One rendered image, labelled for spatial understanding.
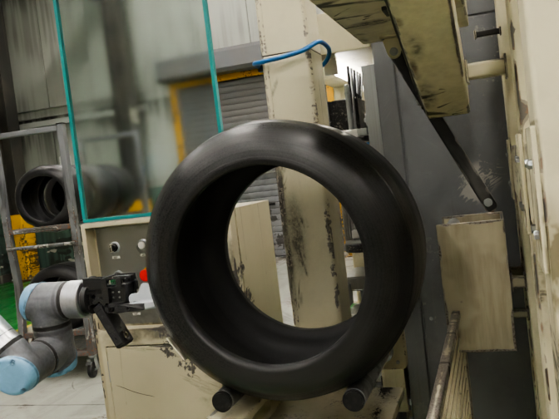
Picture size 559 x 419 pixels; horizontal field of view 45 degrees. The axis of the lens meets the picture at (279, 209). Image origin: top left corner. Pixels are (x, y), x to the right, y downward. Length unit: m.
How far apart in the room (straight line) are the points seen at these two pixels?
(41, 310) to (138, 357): 0.73
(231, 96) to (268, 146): 10.03
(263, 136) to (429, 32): 0.37
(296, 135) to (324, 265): 0.50
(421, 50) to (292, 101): 0.54
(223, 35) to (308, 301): 9.96
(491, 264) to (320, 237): 0.42
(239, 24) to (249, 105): 1.33
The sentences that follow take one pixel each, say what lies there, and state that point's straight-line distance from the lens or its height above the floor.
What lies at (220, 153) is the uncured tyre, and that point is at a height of 1.41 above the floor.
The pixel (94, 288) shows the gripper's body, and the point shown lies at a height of 1.15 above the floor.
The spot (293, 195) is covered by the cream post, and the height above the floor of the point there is 1.30.
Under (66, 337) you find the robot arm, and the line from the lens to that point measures 1.71.
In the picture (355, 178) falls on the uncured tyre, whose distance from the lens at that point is 1.25.
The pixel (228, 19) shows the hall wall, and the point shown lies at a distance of 11.52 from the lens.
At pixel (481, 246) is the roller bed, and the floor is 1.14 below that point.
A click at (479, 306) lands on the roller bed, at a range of 1.59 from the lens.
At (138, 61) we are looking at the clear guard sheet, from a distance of 2.28.
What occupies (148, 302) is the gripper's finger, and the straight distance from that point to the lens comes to 1.54.
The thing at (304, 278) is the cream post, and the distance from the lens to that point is 1.71.
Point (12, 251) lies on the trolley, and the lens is 5.48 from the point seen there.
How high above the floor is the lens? 1.36
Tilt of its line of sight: 3 degrees down
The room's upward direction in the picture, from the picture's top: 7 degrees counter-clockwise
